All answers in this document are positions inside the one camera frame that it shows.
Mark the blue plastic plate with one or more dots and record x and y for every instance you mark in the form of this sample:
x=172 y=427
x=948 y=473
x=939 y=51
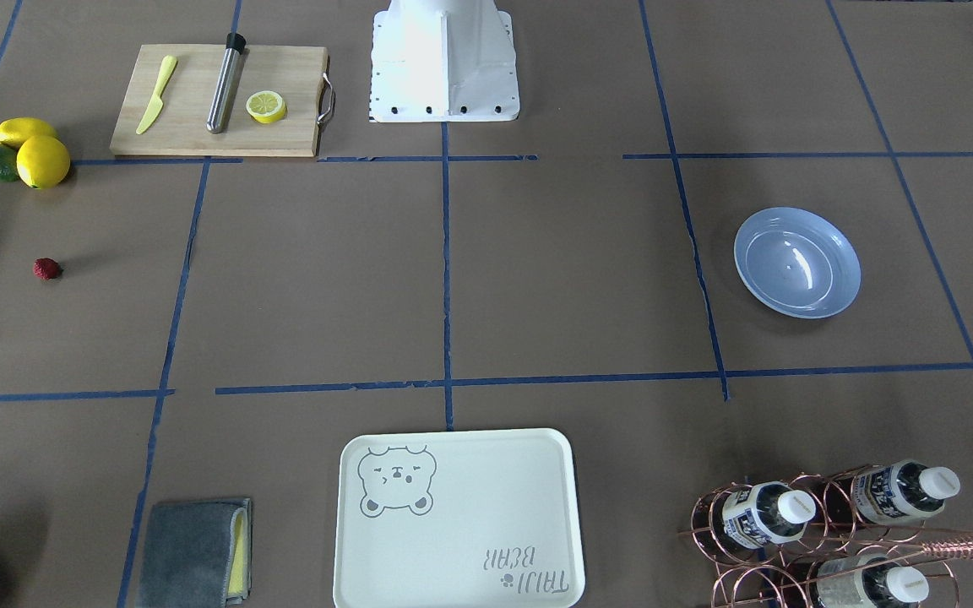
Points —
x=797 y=263

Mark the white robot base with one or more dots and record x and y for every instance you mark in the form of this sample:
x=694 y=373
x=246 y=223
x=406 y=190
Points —
x=443 y=61

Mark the red strawberry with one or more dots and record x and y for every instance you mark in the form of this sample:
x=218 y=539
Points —
x=47 y=269

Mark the cream bear tray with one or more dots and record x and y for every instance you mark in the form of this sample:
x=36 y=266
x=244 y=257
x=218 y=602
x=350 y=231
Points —
x=458 y=519

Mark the half lemon slice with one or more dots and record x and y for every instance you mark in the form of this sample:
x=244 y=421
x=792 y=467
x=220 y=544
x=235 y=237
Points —
x=266 y=107

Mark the bottle white cap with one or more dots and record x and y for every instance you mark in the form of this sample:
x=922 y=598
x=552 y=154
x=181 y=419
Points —
x=763 y=515
x=889 y=495
x=863 y=580

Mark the steel cylinder black cap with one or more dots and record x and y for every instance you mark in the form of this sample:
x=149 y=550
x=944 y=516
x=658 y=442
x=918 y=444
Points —
x=230 y=68

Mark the grey yellow folded cloth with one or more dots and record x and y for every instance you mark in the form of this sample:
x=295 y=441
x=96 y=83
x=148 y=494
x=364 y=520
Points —
x=197 y=554

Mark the yellow plastic knife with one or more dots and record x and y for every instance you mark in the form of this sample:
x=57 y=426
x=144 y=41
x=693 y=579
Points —
x=155 y=102

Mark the bottle lower white cap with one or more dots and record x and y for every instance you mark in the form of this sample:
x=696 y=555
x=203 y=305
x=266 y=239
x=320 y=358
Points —
x=863 y=580

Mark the yellow lemon front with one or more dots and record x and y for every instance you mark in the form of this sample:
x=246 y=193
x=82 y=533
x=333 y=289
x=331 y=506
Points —
x=43 y=162

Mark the yellow lemon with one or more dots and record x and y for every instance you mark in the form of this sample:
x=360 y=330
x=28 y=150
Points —
x=43 y=162
x=16 y=131

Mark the yellow lemon back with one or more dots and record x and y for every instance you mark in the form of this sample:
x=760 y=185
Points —
x=16 y=131

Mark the copper wire bottle rack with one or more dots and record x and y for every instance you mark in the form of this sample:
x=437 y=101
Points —
x=758 y=578

